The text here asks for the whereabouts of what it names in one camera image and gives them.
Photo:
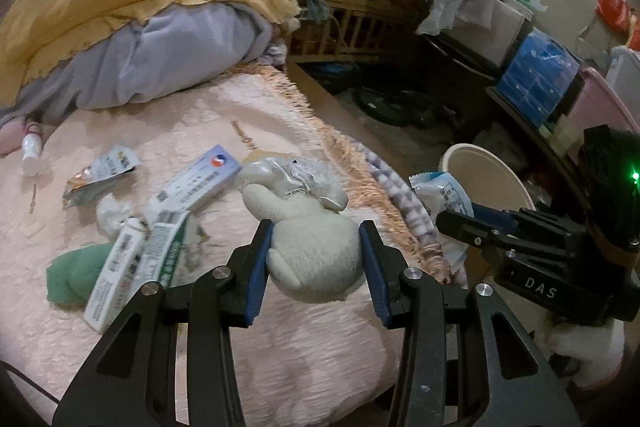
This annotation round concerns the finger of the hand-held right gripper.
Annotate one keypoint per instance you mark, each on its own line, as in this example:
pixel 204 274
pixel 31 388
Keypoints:
pixel 465 229
pixel 495 217

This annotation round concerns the translucent plastic container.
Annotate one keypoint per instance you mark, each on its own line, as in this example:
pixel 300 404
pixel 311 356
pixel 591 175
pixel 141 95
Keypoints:
pixel 562 132

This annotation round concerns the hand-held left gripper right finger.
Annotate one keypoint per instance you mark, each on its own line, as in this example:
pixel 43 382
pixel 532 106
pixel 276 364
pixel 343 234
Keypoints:
pixel 375 272

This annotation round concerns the white storage bin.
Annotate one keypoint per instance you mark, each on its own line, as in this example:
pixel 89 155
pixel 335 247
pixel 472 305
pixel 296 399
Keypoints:
pixel 625 64

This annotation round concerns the long white medicine box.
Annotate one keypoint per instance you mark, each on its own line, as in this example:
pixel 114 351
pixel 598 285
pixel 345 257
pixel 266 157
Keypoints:
pixel 115 277

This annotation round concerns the black round fan base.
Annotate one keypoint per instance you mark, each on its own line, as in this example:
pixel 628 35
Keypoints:
pixel 395 107

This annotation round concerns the pink cloth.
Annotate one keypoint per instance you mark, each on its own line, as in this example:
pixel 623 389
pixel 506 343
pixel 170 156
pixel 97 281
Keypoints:
pixel 10 139

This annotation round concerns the blue plastic drawer box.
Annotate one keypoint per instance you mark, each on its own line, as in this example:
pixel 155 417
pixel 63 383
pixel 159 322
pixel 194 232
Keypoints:
pixel 537 77

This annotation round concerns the green white long box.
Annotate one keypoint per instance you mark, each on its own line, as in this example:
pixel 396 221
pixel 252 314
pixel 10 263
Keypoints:
pixel 165 252

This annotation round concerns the red hanging bag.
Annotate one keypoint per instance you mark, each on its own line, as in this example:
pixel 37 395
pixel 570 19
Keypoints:
pixel 612 4

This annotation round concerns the white cardboard box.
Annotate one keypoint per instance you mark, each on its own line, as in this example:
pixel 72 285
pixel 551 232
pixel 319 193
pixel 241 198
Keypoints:
pixel 505 32

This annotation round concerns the pink storage bin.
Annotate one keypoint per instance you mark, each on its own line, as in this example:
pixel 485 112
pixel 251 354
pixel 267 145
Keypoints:
pixel 605 107

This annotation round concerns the teal knitted cloth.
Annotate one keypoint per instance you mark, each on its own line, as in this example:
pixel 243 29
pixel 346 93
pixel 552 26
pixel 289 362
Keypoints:
pixel 311 2

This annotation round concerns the dark wooden low table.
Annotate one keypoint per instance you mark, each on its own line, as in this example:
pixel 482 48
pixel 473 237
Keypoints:
pixel 525 137

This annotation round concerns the grey quilt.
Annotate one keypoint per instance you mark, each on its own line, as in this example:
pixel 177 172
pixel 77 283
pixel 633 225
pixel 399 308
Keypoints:
pixel 175 47

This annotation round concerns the pink embroidered fringed bedspread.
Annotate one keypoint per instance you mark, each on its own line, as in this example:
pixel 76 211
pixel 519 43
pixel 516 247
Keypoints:
pixel 175 117

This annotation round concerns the green cloth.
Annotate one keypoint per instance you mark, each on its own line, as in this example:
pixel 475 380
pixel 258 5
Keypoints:
pixel 70 277

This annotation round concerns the blue white plastic packet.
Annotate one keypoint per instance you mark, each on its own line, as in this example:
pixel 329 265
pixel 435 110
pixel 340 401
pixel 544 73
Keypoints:
pixel 445 192

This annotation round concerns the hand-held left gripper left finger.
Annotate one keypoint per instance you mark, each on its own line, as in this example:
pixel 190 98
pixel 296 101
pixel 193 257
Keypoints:
pixel 257 267

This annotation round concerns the white medicine box blue face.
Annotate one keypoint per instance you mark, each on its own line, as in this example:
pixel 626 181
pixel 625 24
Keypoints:
pixel 200 179

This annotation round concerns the white printed snack packet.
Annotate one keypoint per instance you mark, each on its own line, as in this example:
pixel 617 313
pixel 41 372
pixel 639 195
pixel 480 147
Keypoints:
pixel 100 172

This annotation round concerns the crumpled white tissue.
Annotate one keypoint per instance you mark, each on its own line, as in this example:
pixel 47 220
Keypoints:
pixel 112 214

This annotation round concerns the wooden bed frame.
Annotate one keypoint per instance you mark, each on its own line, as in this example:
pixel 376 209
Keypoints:
pixel 320 82

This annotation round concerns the grey white striped fleece blanket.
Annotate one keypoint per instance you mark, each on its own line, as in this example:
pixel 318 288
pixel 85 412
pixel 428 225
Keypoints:
pixel 400 197

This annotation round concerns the dark blue bag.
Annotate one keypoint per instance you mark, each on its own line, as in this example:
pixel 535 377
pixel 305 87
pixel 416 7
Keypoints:
pixel 330 72

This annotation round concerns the cream plush toy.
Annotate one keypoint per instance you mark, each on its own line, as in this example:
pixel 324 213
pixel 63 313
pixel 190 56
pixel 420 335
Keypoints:
pixel 310 252

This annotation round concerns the small white bottle red label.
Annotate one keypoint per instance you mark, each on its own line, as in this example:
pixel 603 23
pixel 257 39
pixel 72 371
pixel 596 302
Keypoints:
pixel 31 152

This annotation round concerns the white round bin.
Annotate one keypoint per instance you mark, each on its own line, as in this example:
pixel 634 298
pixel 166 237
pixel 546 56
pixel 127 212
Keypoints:
pixel 490 172

